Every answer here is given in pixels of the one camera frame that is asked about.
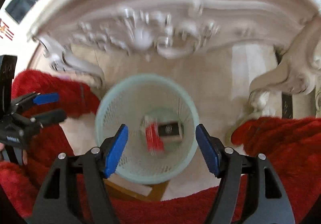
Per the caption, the red Chinese cigarette carton box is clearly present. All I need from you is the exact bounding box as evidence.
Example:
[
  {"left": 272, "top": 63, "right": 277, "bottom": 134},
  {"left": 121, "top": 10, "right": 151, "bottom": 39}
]
[{"left": 141, "top": 115, "right": 165, "bottom": 155}]

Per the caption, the black rectangular box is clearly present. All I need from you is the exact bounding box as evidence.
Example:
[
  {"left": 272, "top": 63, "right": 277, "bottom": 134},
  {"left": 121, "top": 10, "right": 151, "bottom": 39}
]
[{"left": 157, "top": 121, "right": 183, "bottom": 142}]

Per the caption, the person left hand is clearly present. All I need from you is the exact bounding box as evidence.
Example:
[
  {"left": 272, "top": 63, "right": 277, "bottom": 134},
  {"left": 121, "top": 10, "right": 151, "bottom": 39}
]
[{"left": 1, "top": 143, "right": 27, "bottom": 165}]

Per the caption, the wooden stool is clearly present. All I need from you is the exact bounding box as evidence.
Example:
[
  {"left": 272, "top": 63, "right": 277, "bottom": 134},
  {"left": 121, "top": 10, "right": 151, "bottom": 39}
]
[{"left": 103, "top": 179, "right": 169, "bottom": 202}]

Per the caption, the pale green mesh waste basket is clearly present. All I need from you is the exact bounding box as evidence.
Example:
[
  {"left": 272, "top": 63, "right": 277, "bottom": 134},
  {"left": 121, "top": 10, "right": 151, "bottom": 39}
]
[{"left": 95, "top": 74, "right": 199, "bottom": 184}]

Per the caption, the red fuzzy clothing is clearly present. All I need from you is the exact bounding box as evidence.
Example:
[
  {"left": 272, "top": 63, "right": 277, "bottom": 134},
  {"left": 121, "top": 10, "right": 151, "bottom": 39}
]
[{"left": 1, "top": 70, "right": 320, "bottom": 223}]

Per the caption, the ornate white marble coffee table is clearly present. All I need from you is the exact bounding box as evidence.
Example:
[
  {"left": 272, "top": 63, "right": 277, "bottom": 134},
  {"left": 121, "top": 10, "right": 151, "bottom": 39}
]
[{"left": 28, "top": 0, "right": 320, "bottom": 115}]

